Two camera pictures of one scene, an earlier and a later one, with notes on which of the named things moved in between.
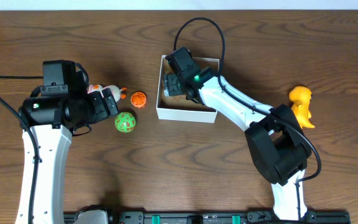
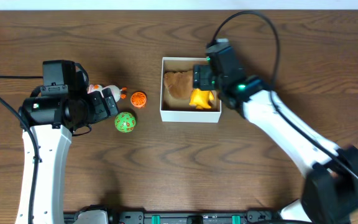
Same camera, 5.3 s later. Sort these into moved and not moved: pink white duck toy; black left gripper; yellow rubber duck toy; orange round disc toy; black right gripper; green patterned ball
Moved: yellow rubber duck toy; black right gripper
Not moved: black left gripper; orange round disc toy; pink white duck toy; green patterned ball
